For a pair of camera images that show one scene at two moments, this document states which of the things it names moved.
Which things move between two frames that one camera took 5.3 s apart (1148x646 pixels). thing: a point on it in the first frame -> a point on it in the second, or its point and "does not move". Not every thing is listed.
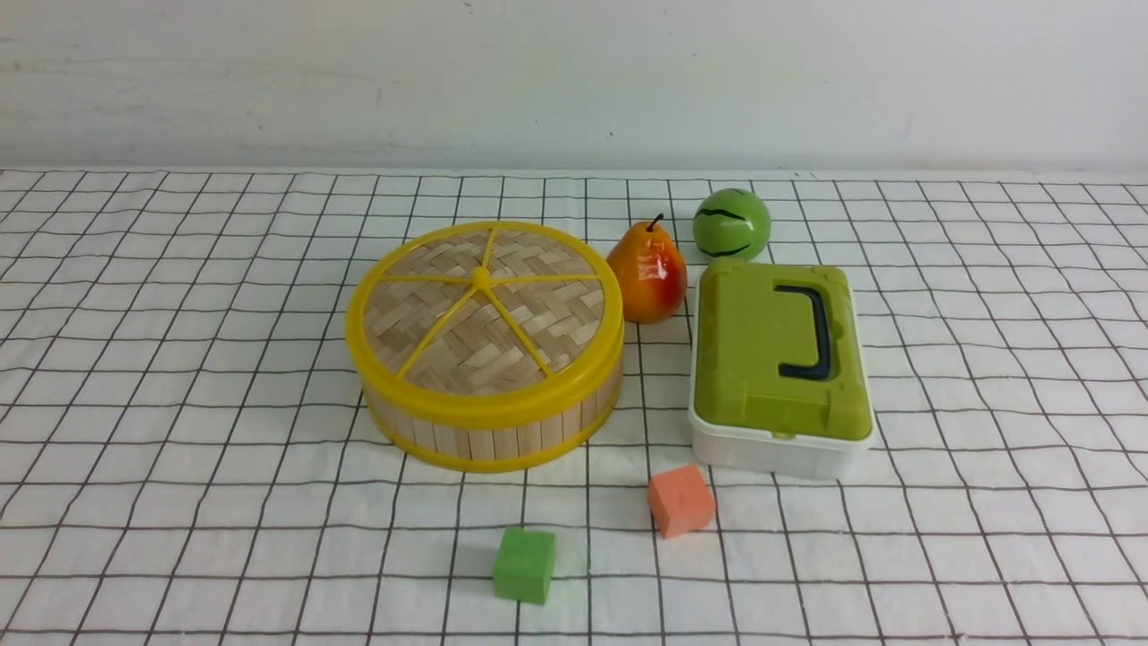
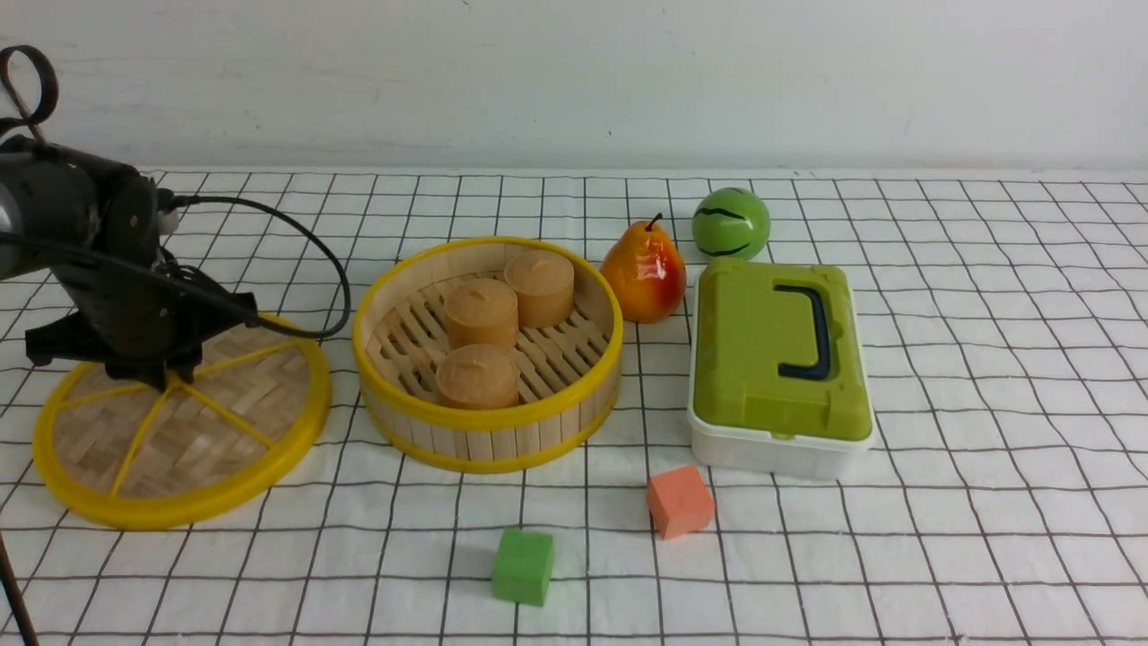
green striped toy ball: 731,224 does not move
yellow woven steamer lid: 486,323 -> 119,453
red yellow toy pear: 649,272 does not move
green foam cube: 523,569 does not move
